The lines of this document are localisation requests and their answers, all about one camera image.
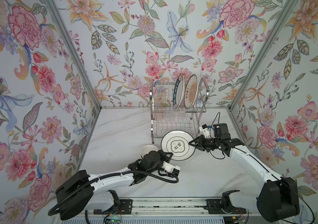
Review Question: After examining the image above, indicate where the orange patterned plate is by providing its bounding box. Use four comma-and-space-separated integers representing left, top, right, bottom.
184, 75, 198, 110

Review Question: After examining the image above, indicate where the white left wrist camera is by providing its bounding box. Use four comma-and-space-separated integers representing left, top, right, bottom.
162, 162, 180, 177

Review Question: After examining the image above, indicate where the aluminium right corner frame post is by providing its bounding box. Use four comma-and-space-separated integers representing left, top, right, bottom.
227, 0, 299, 111

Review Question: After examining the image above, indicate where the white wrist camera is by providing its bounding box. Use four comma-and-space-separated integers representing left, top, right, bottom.
162, 162, 180, 177
199, 124, 211, 138

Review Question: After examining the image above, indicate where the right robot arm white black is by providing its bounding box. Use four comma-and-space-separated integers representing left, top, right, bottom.
189, 123, 300, 223

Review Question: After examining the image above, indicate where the steel two-tier dish rack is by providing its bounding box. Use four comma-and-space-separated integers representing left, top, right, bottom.
149, 77, 209, 143

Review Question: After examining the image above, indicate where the orange bowl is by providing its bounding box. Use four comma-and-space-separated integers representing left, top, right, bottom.
140, 145, 159, 159

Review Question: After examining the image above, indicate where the aluminium left corner frame post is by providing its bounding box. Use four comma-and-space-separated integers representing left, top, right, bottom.
44, 0, 101, 112

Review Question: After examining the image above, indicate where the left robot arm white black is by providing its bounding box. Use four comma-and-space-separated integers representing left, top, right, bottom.
48, 150, 180, 220

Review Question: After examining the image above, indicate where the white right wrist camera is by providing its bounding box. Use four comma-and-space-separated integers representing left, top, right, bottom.
199, 124, 211, 138

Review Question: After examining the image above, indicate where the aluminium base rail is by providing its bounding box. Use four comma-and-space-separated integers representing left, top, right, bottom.
48, 196, 288, 217

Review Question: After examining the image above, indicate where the white plain plate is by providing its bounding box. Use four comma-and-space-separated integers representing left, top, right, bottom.
161, 130, 195, 161

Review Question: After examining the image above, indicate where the aluminium corner frame post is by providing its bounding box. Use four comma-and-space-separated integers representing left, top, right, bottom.
227, 0, 299, 111
44, 0, 101, 112

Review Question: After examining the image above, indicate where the dark rimmed white plate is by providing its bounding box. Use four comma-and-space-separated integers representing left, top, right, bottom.
173, 75, 185, 110

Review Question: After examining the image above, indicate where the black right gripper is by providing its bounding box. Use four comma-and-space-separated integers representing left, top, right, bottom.
188, 136, 220, 152

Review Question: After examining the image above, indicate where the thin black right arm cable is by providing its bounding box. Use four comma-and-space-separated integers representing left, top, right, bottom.
209, 111, 315, 224

